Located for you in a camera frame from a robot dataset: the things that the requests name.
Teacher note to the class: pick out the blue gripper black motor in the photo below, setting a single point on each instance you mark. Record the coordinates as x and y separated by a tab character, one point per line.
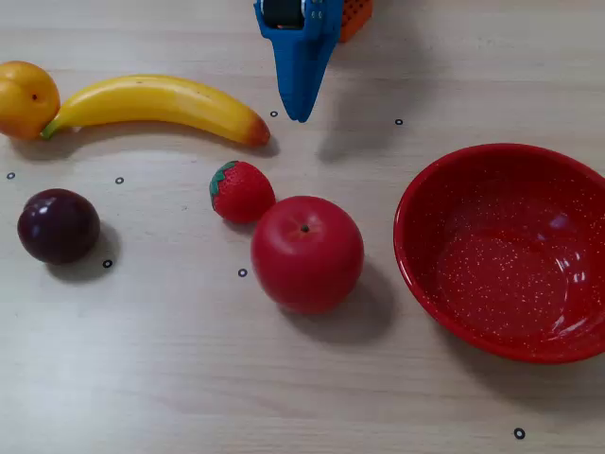
302	52

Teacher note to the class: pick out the yellow toy banana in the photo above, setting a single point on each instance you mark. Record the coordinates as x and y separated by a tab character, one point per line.
160	101

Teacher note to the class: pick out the orange robot arm base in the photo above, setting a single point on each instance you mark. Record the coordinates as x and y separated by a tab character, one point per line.
355	19

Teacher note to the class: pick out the red speckled bowl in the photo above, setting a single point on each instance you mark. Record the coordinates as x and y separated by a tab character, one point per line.
501	265

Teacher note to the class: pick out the red toy strawberry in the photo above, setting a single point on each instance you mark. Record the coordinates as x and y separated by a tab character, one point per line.
243	194

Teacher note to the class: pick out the red toy apple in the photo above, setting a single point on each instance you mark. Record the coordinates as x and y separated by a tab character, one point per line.
307	257

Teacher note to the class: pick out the yellow orange toy peach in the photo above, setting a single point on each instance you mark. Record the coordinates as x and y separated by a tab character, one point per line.
26	99

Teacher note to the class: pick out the dark purple toy plum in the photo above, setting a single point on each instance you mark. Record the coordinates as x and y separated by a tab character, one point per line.
59	227

